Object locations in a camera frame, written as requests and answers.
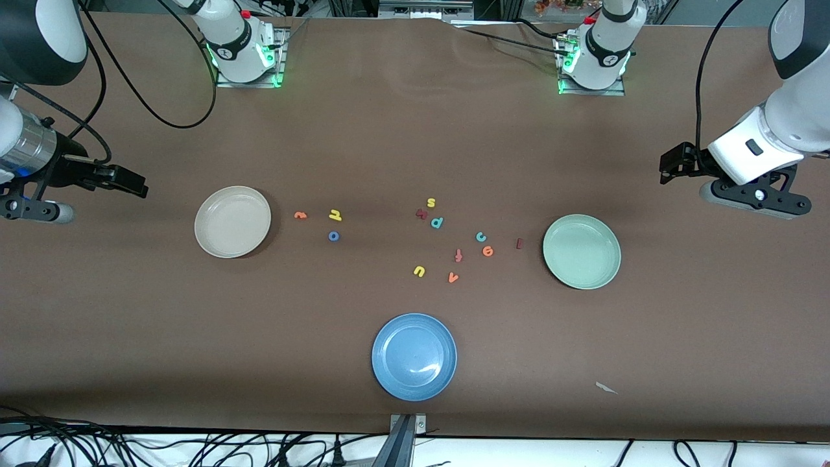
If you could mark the orange leafy decoration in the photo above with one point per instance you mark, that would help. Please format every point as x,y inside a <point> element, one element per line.
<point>564,5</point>

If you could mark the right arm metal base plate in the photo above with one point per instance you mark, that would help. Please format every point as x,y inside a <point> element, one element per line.
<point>249,84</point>

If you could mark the yellow foam letter h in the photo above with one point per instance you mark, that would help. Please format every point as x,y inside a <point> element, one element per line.
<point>336,216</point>

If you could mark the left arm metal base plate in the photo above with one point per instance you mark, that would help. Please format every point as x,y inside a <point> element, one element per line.
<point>609,92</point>

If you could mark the pale green round plate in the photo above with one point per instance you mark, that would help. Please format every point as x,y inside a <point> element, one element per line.
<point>581,251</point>

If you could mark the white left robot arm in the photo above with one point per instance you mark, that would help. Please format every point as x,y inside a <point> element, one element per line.
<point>801,97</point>

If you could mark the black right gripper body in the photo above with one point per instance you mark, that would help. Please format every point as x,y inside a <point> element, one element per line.
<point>65,167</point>

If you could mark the blue round plate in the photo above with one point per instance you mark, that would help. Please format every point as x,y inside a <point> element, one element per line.
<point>414,357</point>

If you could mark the beige brown round plate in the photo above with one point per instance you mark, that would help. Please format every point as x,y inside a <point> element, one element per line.
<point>232,222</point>

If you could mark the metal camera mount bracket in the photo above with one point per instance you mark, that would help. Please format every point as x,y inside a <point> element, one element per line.
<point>402,447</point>

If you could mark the grey metal box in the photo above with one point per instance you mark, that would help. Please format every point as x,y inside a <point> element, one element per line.
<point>421,10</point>

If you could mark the white paper scrap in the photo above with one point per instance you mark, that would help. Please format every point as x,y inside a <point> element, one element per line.
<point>605,387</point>

